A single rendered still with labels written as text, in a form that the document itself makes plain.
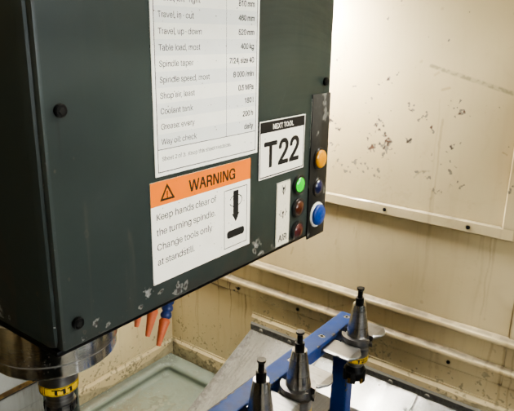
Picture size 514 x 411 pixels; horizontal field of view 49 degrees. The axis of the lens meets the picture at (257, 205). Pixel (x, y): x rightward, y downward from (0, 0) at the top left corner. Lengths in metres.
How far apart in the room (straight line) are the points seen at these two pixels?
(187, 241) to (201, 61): 0.18
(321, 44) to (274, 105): 0.12
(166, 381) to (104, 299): 1.67
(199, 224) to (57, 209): 0.18
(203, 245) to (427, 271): 1.02
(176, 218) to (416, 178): 1.00
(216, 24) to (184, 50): 0.05
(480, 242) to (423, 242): 0.14
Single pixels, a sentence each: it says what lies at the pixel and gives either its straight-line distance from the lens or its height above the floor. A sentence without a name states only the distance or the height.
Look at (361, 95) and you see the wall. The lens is 1.54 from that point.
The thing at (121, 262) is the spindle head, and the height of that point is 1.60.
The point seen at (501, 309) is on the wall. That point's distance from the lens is 1.54.
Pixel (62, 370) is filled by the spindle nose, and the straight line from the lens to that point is 0.73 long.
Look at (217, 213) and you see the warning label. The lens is 0.63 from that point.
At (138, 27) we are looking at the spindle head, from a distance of 0.52.
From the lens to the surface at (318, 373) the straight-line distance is 1.09.
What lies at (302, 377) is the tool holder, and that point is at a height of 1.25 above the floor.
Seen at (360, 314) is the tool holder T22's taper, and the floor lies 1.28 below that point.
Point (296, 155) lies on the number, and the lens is 0.74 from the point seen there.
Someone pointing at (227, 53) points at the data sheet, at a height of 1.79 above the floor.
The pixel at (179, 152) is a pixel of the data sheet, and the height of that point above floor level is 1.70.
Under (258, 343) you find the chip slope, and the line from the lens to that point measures 1.92.
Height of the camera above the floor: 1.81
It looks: 17 degrees down
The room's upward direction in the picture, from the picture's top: 1 degrees clockwise
